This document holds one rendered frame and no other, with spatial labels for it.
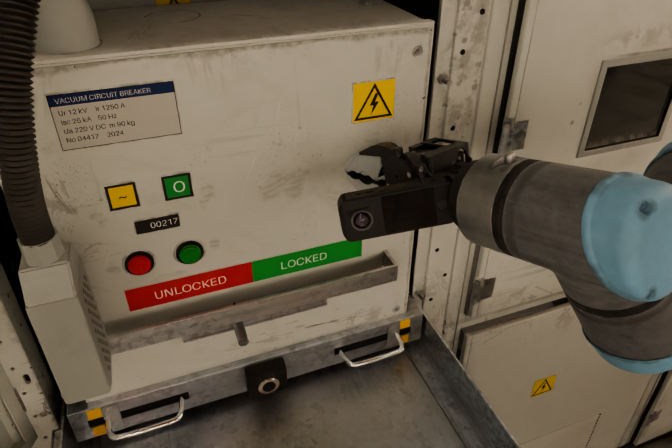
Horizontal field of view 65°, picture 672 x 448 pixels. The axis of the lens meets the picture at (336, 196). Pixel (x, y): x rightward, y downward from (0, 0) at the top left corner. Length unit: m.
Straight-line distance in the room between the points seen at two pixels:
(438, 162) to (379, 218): 0.10
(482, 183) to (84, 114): 0.39
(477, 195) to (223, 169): 0.30
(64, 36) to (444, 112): 0.48
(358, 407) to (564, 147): 0.52
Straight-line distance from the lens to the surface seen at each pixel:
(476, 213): 0.48
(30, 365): 0.85
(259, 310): 0.72
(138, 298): 0.72
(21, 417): 0.91
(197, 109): 0.60
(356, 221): 0.51
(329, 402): 0.87
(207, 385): 0.84
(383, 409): 0.87
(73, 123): 0.60
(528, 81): 0.80
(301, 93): 0.62
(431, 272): 0.92
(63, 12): 0.60
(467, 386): 0.85
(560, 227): 0.43
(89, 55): 0.58
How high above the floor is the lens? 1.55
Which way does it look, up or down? 32 degrees down
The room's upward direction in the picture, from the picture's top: straight up
